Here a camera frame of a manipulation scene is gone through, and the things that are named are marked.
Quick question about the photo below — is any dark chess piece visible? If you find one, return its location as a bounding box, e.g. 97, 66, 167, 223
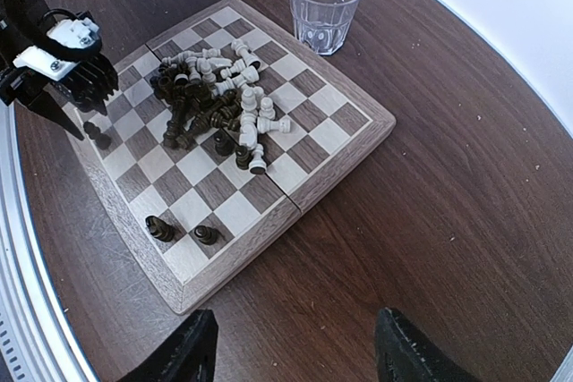
145, 216, 175, 242
83, 122, 112, 150

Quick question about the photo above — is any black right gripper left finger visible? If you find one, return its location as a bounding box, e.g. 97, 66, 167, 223
119, 310, 218, 382

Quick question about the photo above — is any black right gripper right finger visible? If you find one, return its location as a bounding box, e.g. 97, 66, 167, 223
374, 308, 478, 381

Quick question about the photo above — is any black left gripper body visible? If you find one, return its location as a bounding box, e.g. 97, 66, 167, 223
1, 0, 119, 114

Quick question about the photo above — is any dark chess pawn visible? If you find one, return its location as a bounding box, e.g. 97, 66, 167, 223
192, 225, 218, 246

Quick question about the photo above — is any clear drinking glass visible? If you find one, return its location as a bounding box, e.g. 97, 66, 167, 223
289, 0, 360, 56

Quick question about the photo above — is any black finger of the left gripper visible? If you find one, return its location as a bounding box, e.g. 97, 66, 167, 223
27, 99, 84, 140

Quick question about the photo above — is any pile of white chess pieces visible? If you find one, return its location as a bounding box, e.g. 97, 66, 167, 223
160, 38, 292, 174

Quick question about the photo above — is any aluminium front rail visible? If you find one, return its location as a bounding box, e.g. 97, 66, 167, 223
1, 106, 98, 381

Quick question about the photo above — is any dark chess piece front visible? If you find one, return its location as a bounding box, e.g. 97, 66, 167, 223
83, 122, 112, 150

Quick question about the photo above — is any pile of dark chess pieces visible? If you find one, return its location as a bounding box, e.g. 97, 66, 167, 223
150, 64, 242, 150

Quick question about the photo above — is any wooden chess board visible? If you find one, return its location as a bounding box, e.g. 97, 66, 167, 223
64, 0, 396, 314

